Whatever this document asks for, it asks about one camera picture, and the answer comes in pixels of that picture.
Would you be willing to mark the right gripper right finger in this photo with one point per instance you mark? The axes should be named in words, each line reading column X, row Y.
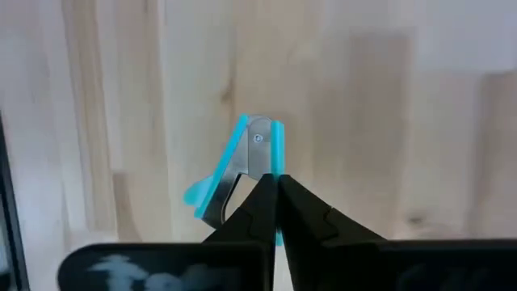
column 315, row 230

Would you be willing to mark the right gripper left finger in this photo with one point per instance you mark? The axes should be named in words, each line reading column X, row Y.
column 242, row 230

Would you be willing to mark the black aluminium table frame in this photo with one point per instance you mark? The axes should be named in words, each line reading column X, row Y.
column 10, row 226

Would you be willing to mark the teal staple remover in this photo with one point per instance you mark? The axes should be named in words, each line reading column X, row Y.
column 258, row 155

